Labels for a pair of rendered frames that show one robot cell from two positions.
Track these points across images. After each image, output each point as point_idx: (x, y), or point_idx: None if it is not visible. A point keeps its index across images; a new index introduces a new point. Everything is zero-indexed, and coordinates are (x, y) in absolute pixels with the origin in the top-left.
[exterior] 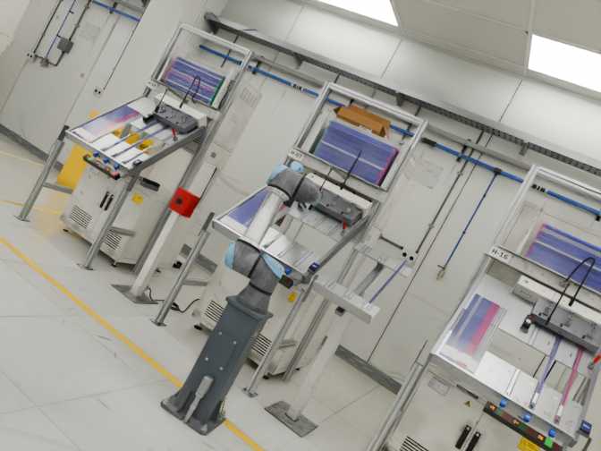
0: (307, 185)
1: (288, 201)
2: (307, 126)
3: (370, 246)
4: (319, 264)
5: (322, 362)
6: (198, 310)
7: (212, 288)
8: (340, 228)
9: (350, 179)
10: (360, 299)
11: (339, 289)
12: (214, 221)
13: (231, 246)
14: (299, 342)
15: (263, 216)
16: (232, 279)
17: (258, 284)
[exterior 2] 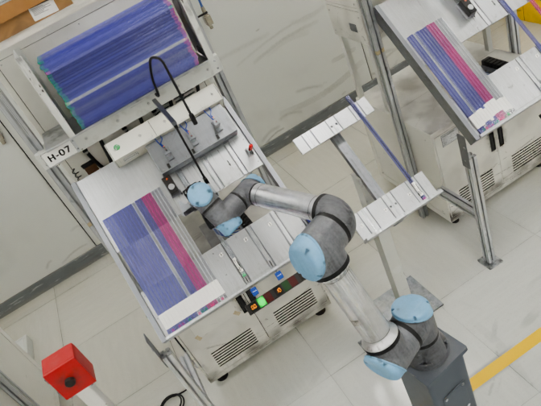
0: (350, 219)
1: None
2: (13, 109)
3: None
4: None
5: (394, 254)
6: (212, 372)
7: (198, 349)
8: (236, 151)
9: (160, 93)
10: (400, 188)
11: (377, 209)
12: (167, 340)
13: (391, 368)
14: None
15: (366, 305)
16: (206, 319)
17: (432, 338)
